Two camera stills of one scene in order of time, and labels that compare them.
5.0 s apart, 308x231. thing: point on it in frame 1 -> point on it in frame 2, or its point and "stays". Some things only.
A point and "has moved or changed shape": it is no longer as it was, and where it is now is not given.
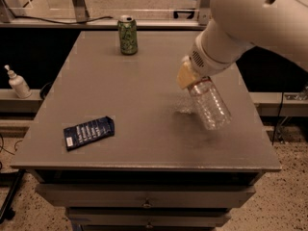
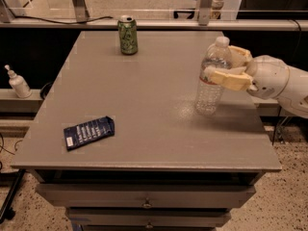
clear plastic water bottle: (213, 110) has moved or changed shape
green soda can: (128, 35) stays
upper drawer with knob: (147, 195) stays
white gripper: (202, 63) -> (269, 76)
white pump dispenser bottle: (18, 84) stays
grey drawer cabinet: (160, 169) stays
